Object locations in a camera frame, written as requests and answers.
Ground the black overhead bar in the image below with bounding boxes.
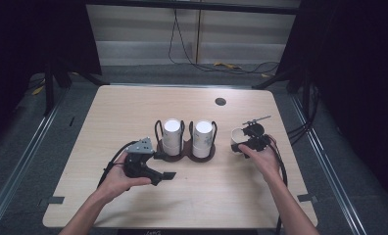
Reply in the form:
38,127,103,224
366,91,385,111
83,0,303,16

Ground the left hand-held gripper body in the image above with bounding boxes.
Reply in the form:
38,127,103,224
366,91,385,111
122,136,164,187

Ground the hand-held gripper black cable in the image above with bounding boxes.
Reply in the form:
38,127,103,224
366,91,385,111
97,140,139,189
266,134,289,235

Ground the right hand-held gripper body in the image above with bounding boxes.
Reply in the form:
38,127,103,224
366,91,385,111
242,115,272,153

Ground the black cable bundle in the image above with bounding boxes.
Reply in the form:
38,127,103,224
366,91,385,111
285,82,321,146

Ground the black curtain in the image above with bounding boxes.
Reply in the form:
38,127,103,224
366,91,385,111
0,0,103,155
274,0,388,210

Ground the right hand-held gripper black cable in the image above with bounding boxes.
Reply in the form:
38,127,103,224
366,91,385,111
266,134,289,235

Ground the metal floor rail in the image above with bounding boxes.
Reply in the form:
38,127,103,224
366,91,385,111
0,87,70,227
289,93,368,235

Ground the person's left hand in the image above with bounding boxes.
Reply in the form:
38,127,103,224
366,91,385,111
98,159,153,203

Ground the person's right hand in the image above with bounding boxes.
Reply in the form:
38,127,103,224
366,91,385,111
238,134,283,184

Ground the white paper cup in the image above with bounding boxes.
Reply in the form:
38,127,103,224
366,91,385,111
230,126,251,155

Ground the left hand-held gripper black cable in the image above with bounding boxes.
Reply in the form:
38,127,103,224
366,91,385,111
97,140,139,189

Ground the dark brown double cup holder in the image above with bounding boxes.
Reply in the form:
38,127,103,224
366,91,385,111
154,119,218,164

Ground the black metal stand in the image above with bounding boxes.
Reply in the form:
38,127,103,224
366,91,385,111
251,63,314,106
42,53,111,118

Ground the stack of white paper cups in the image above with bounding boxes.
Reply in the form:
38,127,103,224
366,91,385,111
163,117,182,157
192,119,214,160

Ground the black cable on wall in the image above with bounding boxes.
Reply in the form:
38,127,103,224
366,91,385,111
168,8,281,75

